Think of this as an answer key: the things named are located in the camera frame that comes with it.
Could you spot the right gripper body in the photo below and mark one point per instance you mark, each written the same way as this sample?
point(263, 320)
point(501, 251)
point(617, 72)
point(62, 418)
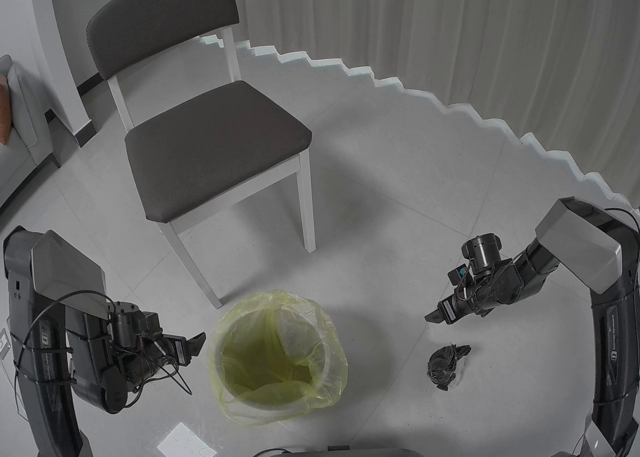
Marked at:
point(457, 310)

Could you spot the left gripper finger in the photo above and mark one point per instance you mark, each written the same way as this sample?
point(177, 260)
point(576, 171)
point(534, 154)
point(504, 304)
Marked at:
point(196, 345)

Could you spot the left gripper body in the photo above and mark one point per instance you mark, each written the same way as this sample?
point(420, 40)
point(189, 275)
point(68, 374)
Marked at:
point(176, 352)

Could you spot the yellow plastic bag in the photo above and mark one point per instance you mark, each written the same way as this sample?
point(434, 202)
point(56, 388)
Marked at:
point(270, 370)

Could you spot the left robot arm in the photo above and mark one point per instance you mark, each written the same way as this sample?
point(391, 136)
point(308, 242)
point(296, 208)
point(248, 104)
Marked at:
point(55, 345)

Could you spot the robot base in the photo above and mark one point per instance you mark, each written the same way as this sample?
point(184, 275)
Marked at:
point(370, 453)

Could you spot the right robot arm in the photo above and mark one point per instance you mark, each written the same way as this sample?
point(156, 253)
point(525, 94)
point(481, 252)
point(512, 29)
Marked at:
point(575, 250)

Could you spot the crumpled black plastic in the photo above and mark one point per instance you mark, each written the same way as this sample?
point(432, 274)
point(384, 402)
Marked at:
point(445, 362)

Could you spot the white trash bin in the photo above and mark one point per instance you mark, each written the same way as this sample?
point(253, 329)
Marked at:
point(270, 406)

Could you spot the clear printed wrapper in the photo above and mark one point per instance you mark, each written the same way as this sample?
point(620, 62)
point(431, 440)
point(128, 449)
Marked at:
point(461, 377)

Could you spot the grey white-legged chair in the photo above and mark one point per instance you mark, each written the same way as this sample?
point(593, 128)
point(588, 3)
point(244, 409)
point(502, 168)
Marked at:
point(215, 145)

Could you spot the pale grey sofa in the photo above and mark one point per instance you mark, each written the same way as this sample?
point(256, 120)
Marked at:
point(20, 110)

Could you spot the white curtain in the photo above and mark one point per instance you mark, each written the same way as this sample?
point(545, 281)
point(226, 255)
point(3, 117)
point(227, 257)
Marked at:
point(450, 20)

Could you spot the orange cushion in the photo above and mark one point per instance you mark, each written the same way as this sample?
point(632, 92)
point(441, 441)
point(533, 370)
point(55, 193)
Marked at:
point(4, 110)

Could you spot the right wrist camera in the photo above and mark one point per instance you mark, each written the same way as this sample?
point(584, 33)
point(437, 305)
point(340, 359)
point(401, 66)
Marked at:
point(460, 276)

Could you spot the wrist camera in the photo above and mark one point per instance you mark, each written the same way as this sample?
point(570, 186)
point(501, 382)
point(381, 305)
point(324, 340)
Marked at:
point(460, 276)
point(152, 322)

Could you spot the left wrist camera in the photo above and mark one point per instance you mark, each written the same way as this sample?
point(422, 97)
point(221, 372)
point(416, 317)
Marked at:
point(152, 322)

